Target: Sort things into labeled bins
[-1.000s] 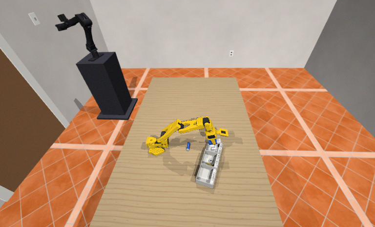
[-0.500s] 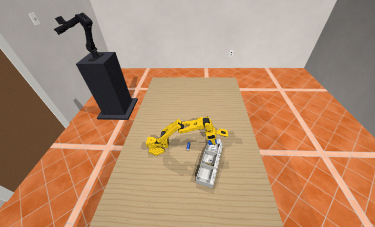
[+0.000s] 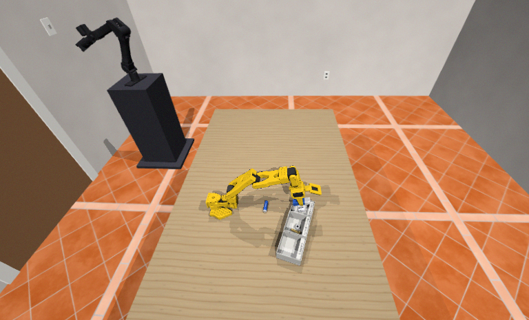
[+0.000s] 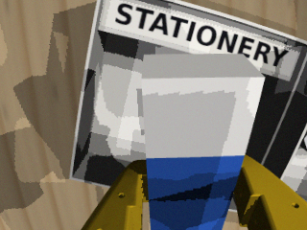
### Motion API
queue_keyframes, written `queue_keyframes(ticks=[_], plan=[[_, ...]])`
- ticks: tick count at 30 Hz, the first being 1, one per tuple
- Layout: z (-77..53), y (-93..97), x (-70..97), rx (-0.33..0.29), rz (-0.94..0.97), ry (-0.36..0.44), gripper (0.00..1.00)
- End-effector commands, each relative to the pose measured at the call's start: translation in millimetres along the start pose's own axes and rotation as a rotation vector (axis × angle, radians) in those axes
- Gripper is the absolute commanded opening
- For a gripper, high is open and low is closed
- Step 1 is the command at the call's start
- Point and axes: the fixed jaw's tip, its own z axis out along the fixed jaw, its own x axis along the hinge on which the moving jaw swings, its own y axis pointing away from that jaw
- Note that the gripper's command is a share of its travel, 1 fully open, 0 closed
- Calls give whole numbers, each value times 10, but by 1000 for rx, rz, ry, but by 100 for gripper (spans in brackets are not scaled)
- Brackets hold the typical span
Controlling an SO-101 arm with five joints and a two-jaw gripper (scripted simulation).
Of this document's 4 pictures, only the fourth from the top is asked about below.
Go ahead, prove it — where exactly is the grey hex nut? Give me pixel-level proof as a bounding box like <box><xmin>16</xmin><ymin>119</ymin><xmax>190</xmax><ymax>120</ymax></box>
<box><xmin>300</xmin><ymin>131</ymin><xmax>307</xmax><ymax>151</ymax></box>

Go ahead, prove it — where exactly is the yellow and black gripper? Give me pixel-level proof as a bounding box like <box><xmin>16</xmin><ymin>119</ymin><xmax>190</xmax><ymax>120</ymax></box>
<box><xmin>81</xmin><ymin>155</ymin><xmax>307</xmax><ymax>230</ymax></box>

